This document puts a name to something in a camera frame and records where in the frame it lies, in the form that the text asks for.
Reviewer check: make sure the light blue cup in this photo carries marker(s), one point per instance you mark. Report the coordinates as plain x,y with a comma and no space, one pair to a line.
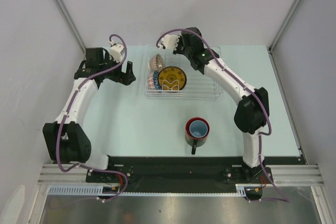
198,129

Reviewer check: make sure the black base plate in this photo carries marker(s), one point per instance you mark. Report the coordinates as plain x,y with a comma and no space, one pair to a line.
179,174

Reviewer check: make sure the slotted cable duct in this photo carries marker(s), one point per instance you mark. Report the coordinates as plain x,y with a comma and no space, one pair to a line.
82,190
249,189

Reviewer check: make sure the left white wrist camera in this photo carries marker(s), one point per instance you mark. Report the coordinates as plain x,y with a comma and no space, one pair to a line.
116,51

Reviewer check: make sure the blue patterned bowl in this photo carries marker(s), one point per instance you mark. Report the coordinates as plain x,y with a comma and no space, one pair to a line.
153,83

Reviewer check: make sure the yellow round patterned plate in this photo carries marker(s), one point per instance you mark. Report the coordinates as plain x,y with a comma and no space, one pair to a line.
172,78

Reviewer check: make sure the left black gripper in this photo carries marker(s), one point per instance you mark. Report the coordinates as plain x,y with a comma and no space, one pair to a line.
126,78

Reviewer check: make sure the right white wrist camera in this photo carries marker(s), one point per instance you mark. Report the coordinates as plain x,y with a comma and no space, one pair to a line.
169,42

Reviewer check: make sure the right slotted cable duct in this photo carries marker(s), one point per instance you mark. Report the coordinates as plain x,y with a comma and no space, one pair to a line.
249,189

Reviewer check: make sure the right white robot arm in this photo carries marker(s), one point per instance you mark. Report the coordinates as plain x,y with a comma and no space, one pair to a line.
252,113

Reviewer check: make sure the clear wire dish rack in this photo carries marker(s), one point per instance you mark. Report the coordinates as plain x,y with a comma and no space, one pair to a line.
198,85

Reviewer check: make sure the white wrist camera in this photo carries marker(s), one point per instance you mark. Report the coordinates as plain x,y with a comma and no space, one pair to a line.
116,51
169,42

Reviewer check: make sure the left slotted cable duct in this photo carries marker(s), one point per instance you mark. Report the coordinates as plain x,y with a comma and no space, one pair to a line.
82,190

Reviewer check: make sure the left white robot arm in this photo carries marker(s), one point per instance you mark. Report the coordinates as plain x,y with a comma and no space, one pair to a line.
65,138

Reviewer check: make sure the brown patterned bowl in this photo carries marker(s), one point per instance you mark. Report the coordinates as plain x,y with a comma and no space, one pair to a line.
156,63

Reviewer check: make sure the red black mug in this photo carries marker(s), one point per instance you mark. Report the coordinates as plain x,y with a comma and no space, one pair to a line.
194,143

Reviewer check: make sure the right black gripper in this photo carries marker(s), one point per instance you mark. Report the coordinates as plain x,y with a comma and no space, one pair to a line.
178,51

